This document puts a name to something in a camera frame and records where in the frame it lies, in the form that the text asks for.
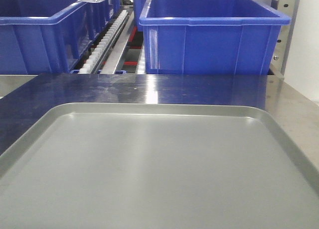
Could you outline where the blue plastic bin left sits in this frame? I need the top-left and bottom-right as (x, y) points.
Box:
(0, 0), (120, 74)

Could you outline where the steel shelf upright post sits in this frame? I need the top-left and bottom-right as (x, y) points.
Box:
(281, 0), (300, 75)

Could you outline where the grey metal tray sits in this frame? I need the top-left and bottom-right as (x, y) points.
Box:
(0, 103), (319, 229)

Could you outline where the blue plastic bin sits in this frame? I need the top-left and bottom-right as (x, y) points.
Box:
(139, 0), (291, 75)
(0, 0), (120, 74)

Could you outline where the blue plastic bin right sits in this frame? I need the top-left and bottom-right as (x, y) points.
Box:
(139, 0), (291, 75)

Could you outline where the white roller track rail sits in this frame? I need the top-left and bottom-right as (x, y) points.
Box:
(78, 10), (129, 74)

